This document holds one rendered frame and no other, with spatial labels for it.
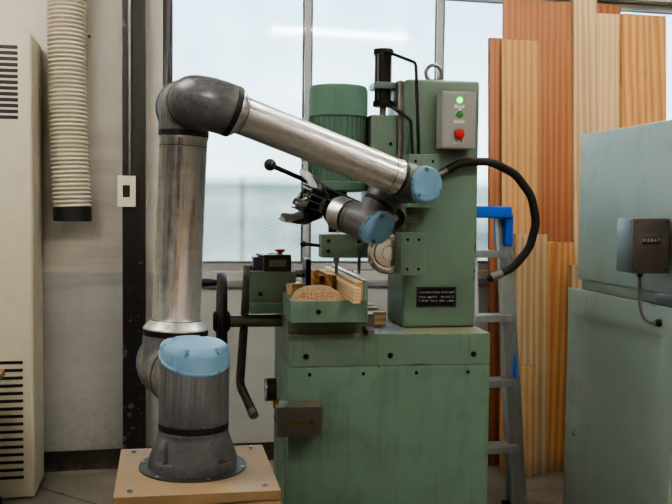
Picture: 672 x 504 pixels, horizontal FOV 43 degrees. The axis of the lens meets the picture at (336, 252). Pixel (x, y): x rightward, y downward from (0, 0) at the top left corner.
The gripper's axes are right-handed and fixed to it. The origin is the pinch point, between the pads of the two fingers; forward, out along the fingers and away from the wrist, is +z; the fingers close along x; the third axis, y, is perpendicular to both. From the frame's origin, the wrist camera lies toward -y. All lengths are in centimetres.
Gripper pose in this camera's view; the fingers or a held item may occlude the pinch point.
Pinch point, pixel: (290, 194)
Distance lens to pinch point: 241.6
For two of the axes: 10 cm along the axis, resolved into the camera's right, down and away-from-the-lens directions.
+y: -5.9, -2.7, -7.6
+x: -4.0, 9.2, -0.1
